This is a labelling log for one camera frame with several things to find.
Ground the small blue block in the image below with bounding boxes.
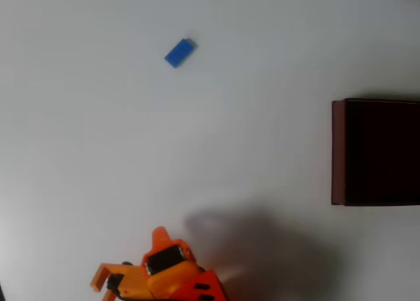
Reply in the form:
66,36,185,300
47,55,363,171
163,37,200,69

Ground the dark red box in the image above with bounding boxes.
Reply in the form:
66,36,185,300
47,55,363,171
331,98,420,207

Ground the small black camera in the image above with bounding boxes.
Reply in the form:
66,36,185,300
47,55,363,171
107,273,123,289

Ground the black cable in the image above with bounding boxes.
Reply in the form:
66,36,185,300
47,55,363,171
110,286,129,301

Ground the light orange camera mount bracket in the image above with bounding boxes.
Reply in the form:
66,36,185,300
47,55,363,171
90,262,149,301

